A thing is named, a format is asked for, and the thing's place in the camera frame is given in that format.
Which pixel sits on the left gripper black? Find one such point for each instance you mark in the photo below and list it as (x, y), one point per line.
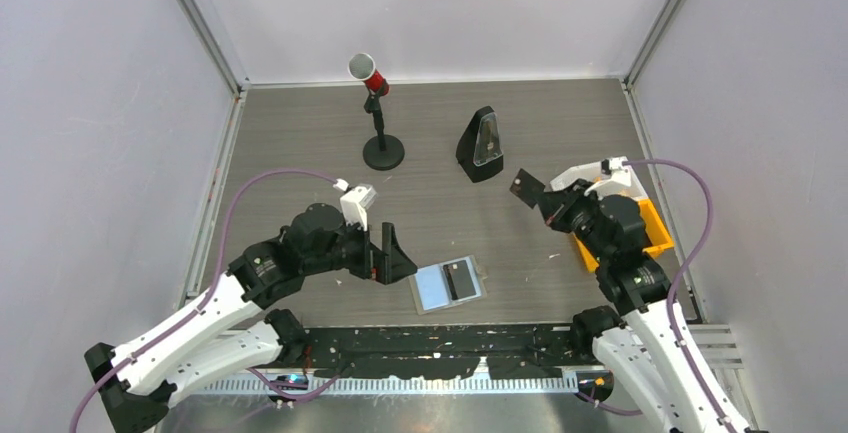
(385, 267)

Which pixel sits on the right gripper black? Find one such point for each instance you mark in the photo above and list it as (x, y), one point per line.
(555, 205)

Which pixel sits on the grey card holder wallet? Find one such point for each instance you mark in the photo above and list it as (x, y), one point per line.
(430, 291)

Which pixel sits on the black credit card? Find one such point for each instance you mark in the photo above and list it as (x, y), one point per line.
(527, 188)

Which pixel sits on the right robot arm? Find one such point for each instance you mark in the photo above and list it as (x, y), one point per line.
(640, 336)

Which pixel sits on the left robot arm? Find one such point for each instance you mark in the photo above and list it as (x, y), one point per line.
(234, 325)

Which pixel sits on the black metronome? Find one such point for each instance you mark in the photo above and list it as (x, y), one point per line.
(479, 152)

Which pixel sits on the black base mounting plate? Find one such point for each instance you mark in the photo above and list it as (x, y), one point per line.
(517, 355)

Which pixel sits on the red microphone on stand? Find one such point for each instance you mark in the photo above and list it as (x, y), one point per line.
(382, 152)

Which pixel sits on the yellow plastic bin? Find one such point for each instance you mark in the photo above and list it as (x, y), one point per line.
(659, 238)

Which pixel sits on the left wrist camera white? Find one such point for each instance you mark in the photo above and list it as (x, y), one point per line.
(355, 202)

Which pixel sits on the aluminium rail frame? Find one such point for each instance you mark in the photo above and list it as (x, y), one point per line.
(259, 378)

